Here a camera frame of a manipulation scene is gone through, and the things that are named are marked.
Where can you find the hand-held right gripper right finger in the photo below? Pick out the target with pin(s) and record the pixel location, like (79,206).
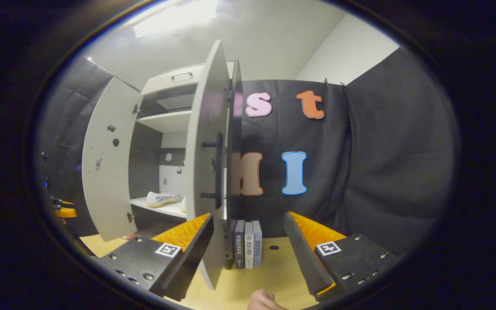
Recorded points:
(306,258)

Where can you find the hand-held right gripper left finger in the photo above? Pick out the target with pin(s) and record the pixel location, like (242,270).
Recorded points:
(192,258)

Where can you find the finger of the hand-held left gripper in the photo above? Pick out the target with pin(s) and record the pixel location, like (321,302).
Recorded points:
(68,212)
(65,202)

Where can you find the white shoe cabinet door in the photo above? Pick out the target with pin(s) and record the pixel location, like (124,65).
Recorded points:
(200,107)
(110,172)

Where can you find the white shoe cabinet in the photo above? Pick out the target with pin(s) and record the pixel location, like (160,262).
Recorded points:
(166,120)

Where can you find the white cabinet drawer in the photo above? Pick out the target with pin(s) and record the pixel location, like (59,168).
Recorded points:
(162,79)

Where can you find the blue book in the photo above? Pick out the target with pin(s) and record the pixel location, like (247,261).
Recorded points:
(257,243)

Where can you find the watermelon slice toy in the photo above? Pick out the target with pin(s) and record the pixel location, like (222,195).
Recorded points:
(128,236)

